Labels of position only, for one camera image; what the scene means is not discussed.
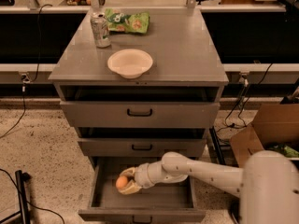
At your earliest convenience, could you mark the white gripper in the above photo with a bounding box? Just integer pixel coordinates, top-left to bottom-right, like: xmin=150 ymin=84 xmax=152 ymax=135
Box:
xmin=118 ymin=163 xmax=154 ymax=195

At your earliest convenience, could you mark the orange fruit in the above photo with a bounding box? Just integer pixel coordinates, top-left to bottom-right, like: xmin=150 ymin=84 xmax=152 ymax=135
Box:
xmin=116 ymin=176 xmax=128 ymax=189

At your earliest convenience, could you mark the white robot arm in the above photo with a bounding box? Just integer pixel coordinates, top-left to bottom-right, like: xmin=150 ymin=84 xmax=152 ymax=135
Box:
xmin=116 ymin=150 xmax=299 ymax=224

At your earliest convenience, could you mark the grey bottom drawer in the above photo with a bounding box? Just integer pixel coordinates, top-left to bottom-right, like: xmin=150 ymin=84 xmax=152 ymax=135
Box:
xmin=78 ymin=157 xmax=206 ymax=224

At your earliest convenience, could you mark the grey drawer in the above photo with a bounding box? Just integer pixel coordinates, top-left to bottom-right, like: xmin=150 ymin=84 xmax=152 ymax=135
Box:
xmin=78 ymin=157 xmax=206 ymax=224
xmin=61 ymin=101 xmax=220 ymax=129
xmin=78 ymin=138 xmax=206 ymax=157

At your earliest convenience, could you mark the grey middle drawer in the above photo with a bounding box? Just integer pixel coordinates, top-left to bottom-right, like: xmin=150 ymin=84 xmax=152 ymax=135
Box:
xmin=78 ymin=138 xmax=206 ymax=157

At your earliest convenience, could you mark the grey top drawer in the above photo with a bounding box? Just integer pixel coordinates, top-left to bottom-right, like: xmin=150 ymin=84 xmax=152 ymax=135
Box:
xmin=61 ymin=101 xmax=220 ymax=129

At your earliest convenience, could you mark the grey drawer cabinet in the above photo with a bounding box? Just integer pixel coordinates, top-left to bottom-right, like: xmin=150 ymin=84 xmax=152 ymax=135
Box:
xmin=48 ymin=7 xmax=230 ymax=170

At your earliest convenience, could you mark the black bar on floor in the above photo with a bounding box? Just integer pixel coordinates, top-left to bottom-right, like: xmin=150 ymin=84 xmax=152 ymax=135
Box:
xmin=209 ymin=126 xmax=226 ymax=165

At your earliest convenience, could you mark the black stand leg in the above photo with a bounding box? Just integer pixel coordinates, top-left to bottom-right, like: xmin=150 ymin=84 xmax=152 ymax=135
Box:
xmin=0 ymin=170 xmax=30 ymax=224

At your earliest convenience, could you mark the white paper bowl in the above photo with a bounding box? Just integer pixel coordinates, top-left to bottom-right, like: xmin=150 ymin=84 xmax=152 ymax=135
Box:
xmin=107 ymin=49 xmax=153 ymax=79

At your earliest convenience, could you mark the brown cardboard box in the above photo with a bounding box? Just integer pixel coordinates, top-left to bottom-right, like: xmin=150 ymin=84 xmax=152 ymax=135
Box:
xmin=230 ymin=104 xmax=299 ymax=167

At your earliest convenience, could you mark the silver soda can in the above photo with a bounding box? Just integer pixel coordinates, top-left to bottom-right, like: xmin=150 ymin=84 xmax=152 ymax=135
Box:
xmin=90 ymin=13 xmax=111 ymax=48

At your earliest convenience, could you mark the green chip bag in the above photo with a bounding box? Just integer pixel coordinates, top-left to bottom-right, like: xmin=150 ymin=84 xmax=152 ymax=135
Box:
xmin=105 ymin=8 xmax=150 ymax=34

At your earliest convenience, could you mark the green bag in box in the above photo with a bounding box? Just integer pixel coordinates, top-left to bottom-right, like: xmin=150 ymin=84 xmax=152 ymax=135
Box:
xmin=266 ymin=143 xmax=299 ymax=158

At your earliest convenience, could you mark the black cables right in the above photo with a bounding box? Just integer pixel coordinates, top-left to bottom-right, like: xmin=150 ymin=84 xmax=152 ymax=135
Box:
xmin=216 ymin=63 xmax=274 ymax=133

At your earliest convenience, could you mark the black floor cable left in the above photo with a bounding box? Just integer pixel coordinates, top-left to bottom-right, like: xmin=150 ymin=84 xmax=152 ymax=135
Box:
xmin=0 ymin=3 xmax=54 ymax=140

